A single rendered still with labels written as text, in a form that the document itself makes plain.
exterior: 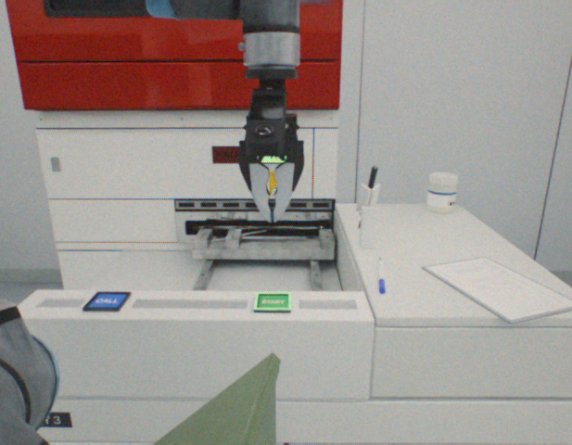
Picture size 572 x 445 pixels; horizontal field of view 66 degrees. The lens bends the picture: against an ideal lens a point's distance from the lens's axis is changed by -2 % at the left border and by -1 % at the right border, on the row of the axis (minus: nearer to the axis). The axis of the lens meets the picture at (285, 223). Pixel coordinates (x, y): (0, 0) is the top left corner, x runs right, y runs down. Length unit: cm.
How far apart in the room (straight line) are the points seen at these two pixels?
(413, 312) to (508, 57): 240
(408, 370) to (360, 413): 11
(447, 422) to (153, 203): 91
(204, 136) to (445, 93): 187
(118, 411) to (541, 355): 66
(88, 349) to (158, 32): 76
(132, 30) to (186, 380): 83
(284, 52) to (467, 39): 232
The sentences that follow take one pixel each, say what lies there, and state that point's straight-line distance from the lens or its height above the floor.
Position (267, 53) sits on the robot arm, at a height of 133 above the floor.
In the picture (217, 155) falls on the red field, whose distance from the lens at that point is 122.
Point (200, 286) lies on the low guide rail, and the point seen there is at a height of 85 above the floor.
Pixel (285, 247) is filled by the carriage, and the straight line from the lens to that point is 115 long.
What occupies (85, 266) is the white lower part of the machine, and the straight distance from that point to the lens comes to 144.
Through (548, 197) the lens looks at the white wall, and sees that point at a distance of 321.
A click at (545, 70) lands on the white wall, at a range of 306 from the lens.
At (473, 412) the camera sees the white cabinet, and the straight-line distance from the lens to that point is 81.
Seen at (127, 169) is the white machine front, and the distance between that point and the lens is 129.
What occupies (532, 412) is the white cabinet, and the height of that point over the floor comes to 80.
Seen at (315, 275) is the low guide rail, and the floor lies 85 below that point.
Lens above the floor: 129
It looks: 18 degrees down
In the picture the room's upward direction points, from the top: straight up
